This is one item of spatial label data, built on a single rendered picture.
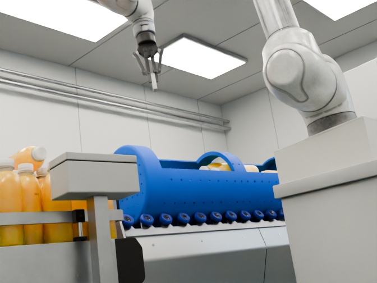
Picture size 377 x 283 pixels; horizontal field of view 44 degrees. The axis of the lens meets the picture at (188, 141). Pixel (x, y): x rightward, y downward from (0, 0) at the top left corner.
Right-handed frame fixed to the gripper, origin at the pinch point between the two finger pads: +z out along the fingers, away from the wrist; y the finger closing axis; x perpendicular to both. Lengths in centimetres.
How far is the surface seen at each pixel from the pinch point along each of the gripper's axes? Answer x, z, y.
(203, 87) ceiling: 478, -186, 135
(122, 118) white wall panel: 424, -136, 5
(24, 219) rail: -52, 54, -44
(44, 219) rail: -49, 54, -40
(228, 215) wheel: -2, 56, 18
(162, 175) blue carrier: -20.9, 41.7, -5.5
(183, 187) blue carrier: -16.1, 46.0, 1.1
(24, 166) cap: -45, 38, -44
